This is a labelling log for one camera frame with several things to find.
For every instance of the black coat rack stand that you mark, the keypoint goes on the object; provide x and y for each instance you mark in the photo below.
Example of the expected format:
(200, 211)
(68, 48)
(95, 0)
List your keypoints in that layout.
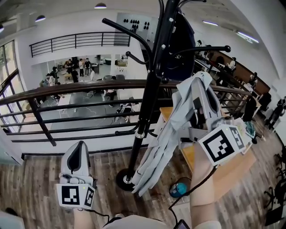
(154, 89)

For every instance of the black phone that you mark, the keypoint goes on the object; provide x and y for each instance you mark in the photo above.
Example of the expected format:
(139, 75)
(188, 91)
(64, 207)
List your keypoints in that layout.
(182, 225)

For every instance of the black balcony railing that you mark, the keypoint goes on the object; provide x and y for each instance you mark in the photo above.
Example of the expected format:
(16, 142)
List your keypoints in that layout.
(89, 34)

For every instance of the person's left forearm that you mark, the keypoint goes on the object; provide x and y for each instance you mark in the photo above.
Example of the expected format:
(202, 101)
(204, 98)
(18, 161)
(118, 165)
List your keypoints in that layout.
(83, 221)

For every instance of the black hanging coat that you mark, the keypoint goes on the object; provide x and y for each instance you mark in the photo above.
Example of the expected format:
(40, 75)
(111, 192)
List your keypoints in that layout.
(249, 109)

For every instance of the person's white shoe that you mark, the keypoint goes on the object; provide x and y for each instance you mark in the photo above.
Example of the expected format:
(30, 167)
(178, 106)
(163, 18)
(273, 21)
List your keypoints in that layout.
(119, 215)

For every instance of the person's grey shirt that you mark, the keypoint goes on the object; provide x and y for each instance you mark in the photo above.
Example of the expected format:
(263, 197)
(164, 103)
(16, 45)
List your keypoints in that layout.
(134, 223)

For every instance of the white box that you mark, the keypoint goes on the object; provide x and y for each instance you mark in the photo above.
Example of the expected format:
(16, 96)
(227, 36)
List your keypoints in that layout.
(249, 144)

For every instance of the white board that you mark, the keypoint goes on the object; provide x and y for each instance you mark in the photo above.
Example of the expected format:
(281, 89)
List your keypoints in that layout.
(11, 221)

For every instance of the black office chair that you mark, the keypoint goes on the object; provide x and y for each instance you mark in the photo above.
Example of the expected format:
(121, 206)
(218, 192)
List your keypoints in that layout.
(282, 190)

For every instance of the light grey garment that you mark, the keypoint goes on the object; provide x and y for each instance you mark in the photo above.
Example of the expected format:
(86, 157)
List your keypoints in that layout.
(161, 145)

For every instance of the ceiling strip light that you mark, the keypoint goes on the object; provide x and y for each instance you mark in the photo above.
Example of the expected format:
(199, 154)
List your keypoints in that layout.
(248, 37)
(210, 23)

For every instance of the teal bag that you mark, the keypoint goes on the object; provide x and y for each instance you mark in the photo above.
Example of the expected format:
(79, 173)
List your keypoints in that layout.
(250, 130)

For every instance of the person's right forearm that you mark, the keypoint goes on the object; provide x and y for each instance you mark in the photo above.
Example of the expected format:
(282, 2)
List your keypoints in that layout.
(201, 179)

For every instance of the large window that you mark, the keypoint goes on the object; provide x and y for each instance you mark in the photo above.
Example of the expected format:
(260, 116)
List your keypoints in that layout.
(9, 56)

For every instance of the wood-topped black railing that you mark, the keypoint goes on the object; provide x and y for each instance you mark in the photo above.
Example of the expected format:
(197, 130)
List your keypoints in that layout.
(67, 90)

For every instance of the wooden table with white frame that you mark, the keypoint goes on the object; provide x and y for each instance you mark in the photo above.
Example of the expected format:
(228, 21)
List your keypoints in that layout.
(232, 170)

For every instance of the dark navy hanging bag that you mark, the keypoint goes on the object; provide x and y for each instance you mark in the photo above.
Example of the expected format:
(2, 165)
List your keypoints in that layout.
(182, 44)

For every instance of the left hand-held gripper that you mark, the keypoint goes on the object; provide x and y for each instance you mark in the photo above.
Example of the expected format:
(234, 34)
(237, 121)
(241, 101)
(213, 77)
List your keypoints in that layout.
(70, 194)

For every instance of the black pendant lamp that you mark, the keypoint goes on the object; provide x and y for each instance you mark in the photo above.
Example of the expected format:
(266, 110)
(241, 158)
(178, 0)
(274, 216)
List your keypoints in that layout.
(100, 6)
(1, 28)
(40, 19)

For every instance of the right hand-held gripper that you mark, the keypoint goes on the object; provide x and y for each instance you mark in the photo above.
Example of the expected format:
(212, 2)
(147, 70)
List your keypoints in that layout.
(220, 145)

